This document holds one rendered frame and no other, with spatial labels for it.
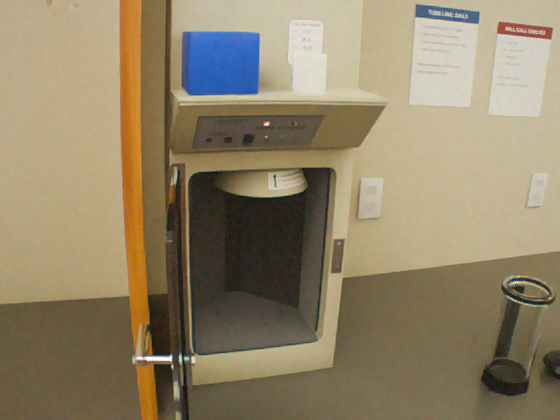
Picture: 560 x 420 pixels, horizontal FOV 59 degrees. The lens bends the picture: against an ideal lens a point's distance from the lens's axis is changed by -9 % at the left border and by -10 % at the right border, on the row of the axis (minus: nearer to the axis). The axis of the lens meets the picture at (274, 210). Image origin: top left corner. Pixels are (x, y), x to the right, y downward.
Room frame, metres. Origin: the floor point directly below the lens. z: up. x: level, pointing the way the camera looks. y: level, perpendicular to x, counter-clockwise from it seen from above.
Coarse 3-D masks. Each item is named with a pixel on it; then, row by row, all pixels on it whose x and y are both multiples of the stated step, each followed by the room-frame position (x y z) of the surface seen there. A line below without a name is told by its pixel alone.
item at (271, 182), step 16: (224, 176) 0.94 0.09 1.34; (240, 176) 0.92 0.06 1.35; (256, 176) 0.92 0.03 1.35; (272, 176) 0.92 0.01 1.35; (288, 176) 0.93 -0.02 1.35; (304, 176) 0.98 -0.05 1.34; (240, 192) 0.91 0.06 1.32; (256, 192) 0.91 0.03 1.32; (272, 192) 0.91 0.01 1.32; (288, 192) 0.92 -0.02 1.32
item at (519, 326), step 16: (512, 288) 0.92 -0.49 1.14; (528, 288) 0.92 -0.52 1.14; (544, 288) 0.89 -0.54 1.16; (512, 304) 0.86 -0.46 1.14; (528, 304) 0.83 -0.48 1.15; (512, 320) 0.85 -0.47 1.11; (528, 320) 0.84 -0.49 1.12; (544, 320) 0.85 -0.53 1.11; (496, 336) 0.88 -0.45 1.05; (512, 336) 0.85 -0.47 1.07; (528, 336) 0.84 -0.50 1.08; (496, 352) 0.87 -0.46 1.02; (512, 352) 0.84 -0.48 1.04; (528, 352) 0.84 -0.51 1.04; (496, 368) 0.86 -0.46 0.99; (512, 368) 0.84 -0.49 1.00; (528, 368) 0.84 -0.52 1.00
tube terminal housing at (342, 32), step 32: (192, 0) 0.85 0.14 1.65; (224, 0) 0.87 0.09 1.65; (256, 0) 0.88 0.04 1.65; (288, 0) 0.90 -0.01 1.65; (320, 0) 0.91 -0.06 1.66; (352, 0) 0.93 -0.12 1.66; (256, 32) 0.88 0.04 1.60; (352, 32) 0.93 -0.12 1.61; (352, 64) 0.93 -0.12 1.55; (192, 160) 0.85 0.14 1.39; (224, 160) 0.87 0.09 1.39; (256, 160) 0.88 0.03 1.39; (288, 160) 0.90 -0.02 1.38; (320, 160) 0.92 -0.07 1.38; (352, 160) 0.94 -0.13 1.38; (320, 320) 0.95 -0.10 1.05; (192, 352) 0.85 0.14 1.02; (256, 352) 0.89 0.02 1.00; (288, 352) 0.91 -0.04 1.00; (320, 352) 0.93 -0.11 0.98
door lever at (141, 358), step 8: (144, 328) 0.63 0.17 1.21; (144, 336) 0.61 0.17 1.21; (144, 344) 0.59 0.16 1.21; (136, 352) 0.57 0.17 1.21; (144, 352) 0.57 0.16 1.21; (136, 360) 0.56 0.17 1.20; (144, 360) 0.56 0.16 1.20; (152, 360) 0.56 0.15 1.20; (160, 360) 0.56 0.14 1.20; (168, 360) 0.57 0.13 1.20
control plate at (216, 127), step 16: (208, 128) 0.79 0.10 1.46; (224, 128) 0.80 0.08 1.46; (240, 128) 0.80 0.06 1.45; (256, 128) 0.81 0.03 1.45; (272, 128) 0.82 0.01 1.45; (288, 128) 0.83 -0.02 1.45; (304, 128) 0.83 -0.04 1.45; (208, 144) 0.82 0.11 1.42; (224, 144) 0.83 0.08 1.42; (240, 144) 0.84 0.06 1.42; (256, 144) 0.85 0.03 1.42; (272, 144) 0.85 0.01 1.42; (288, 144) 0.86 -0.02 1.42; (304, 144) 0.87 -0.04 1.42
